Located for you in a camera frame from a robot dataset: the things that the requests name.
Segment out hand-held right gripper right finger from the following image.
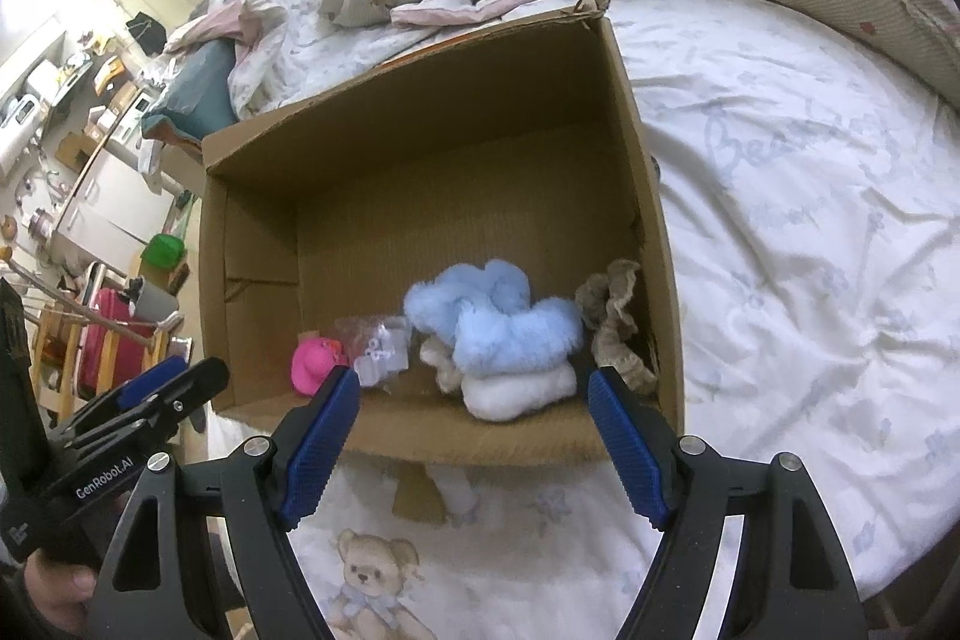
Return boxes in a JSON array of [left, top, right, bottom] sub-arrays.
[[589, 367, 867, 640]]

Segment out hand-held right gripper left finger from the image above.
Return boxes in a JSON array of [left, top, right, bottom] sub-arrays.
[[86, 366, 362, 640]]

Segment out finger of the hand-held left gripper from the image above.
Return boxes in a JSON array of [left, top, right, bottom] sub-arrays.
[[71, 356, 230, 461], [75, 355, 188, 431]]

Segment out pink plush toy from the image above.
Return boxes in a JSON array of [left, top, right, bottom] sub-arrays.
[[291, 336, 350, 397]]

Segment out beige lace scrunchie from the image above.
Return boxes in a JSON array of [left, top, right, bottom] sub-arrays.
[[591, 310, 657, 395]]

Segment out clear packet of hair clips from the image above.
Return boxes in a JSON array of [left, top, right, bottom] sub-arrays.
[[335, 314, 412, 390]]

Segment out cream fluffy scrunchie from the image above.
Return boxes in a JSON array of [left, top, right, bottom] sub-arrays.
[[418, 336, 466, 395]]

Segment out blue fluffy scrunchie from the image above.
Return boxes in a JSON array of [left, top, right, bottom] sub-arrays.
[[405, 260, 530, 333], [454, 299, 584, 377]]

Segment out brown cardboard box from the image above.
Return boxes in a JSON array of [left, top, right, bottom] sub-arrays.
[[196, 0, 687, 468]]

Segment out person's left hand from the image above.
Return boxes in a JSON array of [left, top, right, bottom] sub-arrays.
[[26, 557, 102, 640]]

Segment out red suitcase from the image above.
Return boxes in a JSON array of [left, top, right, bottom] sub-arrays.
[[75, 287, 155, 393]]

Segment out grey bin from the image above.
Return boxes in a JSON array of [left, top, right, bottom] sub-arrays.
[[127, 280, 181, 319]]

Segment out yellow wooden chair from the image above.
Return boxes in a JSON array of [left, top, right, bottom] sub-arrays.
[[0, 257, 177, 401]]

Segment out green dustpan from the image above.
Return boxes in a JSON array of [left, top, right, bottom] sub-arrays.
[[142, 233, 187, 270]]

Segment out white cabinet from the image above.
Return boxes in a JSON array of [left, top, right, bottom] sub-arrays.
[[56, 149, 177, 266]]

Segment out white teddy print bedsheet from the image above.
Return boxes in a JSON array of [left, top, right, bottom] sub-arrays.
[[206, 0, 960, 640]]

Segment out white appliance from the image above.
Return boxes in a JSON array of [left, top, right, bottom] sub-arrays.
[[0, 92, 42, 176]]

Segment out teal cushion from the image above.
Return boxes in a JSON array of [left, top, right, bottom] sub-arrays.
[[142, 40, 237, 142]]

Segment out pink garment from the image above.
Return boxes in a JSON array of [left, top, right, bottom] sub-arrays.
[[166, 0, 290, 58]]

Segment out white floral pillow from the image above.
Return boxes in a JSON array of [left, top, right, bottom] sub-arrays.
[[229, 0, 353, 116]]

